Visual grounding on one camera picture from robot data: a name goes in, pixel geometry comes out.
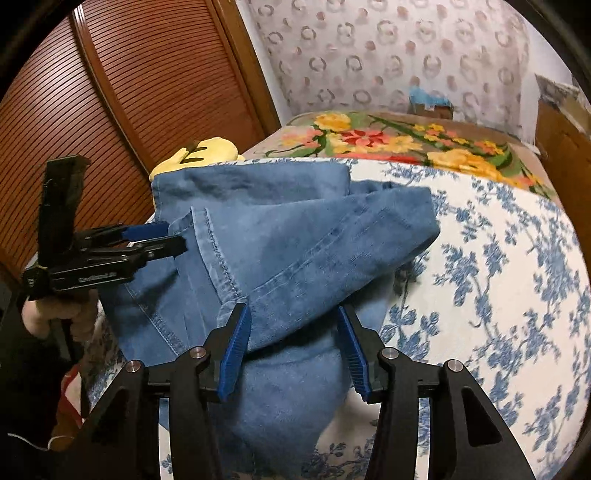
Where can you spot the brown louvered wardrobe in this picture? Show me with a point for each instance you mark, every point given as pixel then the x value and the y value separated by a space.
pixel 124 84

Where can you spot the stack of papers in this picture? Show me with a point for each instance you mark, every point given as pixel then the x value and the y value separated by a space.
pixel 562 94

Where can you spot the colourful floral blanket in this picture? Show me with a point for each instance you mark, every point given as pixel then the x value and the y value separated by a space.
pixel 413 140

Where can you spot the blue denim jeans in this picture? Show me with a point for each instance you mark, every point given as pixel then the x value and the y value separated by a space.
pixel 292 241

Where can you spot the left hand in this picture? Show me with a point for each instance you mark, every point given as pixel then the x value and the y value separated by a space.
pixel 38 314

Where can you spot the blue floral white bedsheet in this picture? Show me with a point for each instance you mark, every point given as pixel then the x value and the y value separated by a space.
pixel 503 289

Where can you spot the cardboard box with blue bag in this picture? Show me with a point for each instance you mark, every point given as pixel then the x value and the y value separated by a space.
pixel 422 103

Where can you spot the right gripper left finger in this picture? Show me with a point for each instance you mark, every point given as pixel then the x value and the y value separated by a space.
pixel 119 440

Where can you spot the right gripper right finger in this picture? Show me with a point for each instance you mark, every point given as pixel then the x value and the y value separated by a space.
pixel 468 437

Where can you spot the wooden sideboard cabinet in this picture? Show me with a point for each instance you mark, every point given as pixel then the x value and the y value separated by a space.
pixel 566 160

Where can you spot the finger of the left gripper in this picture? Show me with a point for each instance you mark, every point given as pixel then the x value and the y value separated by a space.
pixel 139 253
pixel 110 236

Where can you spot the yellow Pikachu plush toy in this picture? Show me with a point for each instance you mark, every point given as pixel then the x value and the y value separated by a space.
pixel 203 153

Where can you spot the patterned sheer curtain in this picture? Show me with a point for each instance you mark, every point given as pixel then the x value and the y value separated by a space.
pixel 386 55

